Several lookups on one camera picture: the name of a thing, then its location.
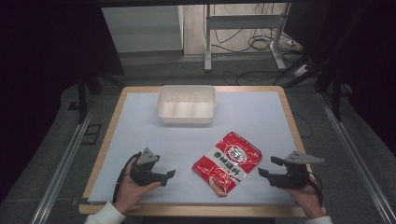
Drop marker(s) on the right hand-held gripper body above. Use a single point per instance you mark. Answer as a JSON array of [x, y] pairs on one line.
[[292, 179]]

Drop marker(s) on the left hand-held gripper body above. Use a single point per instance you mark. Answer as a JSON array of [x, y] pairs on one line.
[[146, 159]]

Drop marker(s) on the person's right hand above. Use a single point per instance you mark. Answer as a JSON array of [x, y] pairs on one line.
[[308, 200]]

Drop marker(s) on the person's left hand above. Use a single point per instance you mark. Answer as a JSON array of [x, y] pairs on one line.
[[130, 193]]

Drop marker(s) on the red and white seasoning packet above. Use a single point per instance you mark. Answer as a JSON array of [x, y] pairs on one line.
[[229, 161]]

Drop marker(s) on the white table mat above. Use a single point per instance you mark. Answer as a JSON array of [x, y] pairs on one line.
[[193, 140]]

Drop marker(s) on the black floor plate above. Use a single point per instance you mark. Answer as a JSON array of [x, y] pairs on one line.
[[91, 134]]

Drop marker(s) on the white divided plastic container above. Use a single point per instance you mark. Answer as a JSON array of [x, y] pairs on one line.
[[186, 107]]

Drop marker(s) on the black metal stand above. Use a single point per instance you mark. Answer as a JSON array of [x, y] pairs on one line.
[[336, 96], [82, 99]]

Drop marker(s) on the white power strip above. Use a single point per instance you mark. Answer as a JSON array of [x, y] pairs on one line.
[[301, 70]]

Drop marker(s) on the white cabinet panel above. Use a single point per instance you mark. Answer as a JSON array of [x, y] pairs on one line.
[[141, 28]]

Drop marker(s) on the aluminium floor rail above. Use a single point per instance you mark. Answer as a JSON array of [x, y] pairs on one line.
[[358, 152], [59, 174]]

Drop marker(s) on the white metal desk frame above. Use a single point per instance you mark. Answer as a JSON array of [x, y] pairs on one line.
[[208, 37]]

